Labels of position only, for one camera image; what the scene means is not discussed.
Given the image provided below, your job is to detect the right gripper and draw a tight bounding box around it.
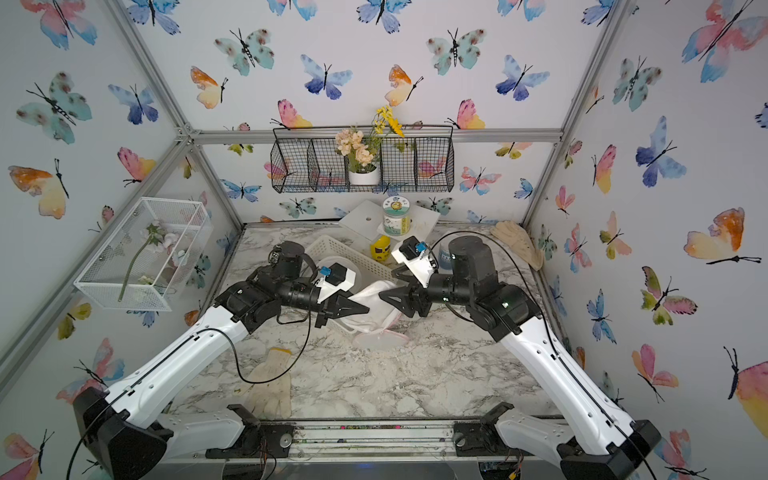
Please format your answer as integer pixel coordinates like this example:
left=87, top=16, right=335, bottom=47
left=381, top=264, right=481, bottom=321

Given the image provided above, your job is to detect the white mesh laundry bag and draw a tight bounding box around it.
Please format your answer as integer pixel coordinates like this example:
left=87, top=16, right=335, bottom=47
left=338, top=280, right=409, bottom=351

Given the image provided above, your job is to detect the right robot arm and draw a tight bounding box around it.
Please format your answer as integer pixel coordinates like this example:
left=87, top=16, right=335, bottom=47
left=379, top=235, right=661, bottom=479

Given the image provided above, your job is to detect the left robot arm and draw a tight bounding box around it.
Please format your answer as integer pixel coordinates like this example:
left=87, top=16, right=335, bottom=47
left=73, top=241, right=369, bottom=479

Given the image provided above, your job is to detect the white plastic basket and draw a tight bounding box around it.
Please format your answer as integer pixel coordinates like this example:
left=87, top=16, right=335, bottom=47
left=306, top=235, right=401, bottom=335

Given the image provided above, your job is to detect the white tiered shelf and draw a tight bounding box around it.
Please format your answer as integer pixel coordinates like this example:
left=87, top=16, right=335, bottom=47
left=339, top=200, right=440, bottom=254

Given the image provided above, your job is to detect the green label jar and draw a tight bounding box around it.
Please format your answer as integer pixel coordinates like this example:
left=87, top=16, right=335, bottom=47
left=382, top=196, right=411, bottom=237

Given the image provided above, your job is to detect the white flower pot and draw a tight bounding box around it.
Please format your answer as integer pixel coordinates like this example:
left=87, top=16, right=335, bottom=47
left=348, top=164, right=381, bottom=187

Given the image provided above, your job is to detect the artificial flower bouquet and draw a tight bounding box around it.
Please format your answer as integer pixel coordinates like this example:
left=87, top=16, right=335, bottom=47
left=335, top=105, right=405, bottom=172

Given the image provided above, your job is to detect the pink artificial flower stem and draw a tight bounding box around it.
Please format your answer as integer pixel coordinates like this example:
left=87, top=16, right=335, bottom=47
left=117, top=221, right=166, bottom=303

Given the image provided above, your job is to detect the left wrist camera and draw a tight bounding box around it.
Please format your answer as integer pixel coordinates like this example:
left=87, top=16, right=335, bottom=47
left=315, top=263, right=355, bottom=304

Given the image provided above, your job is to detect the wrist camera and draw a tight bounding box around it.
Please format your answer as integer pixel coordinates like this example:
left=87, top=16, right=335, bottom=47
left=315, top=263, right=355, bottom=304
left=391, top=236, right=438, bottom=288

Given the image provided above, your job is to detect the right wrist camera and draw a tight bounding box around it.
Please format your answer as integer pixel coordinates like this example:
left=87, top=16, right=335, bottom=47
left=391, top=236, right=438, bottom=288

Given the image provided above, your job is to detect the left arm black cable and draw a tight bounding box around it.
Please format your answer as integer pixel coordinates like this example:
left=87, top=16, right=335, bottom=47
left=197, top=311, right=313, bottom=385

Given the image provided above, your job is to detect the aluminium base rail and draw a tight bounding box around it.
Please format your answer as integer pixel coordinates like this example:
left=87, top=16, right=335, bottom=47
left=163, top=417, right=531, bottom=463

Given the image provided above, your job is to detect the black wire wall basket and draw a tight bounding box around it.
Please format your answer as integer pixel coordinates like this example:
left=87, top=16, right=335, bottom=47
left=265, top=125, right=455, bottom=195

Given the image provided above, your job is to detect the white mesh wall box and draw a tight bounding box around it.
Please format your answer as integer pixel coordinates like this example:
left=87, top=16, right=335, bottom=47
left=74, top=197, right=213, bottom=312

